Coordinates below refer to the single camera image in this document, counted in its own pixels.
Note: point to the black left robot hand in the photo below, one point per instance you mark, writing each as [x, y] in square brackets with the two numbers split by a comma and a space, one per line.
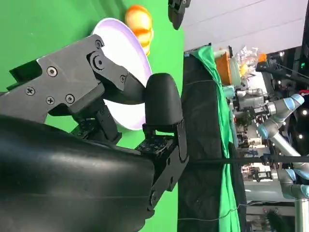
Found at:
[178, 12]

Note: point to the lilac plate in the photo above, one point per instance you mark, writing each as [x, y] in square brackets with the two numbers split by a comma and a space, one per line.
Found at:
[125, 48]

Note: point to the orange white toy bread roll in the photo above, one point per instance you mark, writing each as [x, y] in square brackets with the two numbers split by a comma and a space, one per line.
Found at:
[137, 19]

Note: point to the clear plastic bag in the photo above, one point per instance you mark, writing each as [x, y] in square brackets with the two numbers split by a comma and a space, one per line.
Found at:
[246, 60]

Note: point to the hanging green cloth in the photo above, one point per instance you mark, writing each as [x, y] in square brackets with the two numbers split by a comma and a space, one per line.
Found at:
[225, 120]

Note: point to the orange box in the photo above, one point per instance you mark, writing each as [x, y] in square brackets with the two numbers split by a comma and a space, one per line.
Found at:
[222, 70]

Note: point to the pale green stacked cups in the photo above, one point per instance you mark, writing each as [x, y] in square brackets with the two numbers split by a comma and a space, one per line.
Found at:
[234, 72]

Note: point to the silver post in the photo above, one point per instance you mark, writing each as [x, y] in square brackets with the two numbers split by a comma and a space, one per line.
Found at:
[301, 217]

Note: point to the black beam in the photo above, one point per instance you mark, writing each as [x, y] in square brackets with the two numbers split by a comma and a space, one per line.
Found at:
[285, 70]

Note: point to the green table cloth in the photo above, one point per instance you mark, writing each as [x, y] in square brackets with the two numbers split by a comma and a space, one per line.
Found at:
[36, 24]

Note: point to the black backdrop cloth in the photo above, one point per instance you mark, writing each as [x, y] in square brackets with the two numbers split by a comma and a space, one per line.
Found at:
[200, 108]

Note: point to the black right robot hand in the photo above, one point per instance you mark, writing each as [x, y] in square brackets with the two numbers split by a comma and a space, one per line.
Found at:
[60, 181]

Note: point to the grey machine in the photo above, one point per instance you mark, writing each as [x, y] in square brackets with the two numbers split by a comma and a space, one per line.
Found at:
[251, 99]

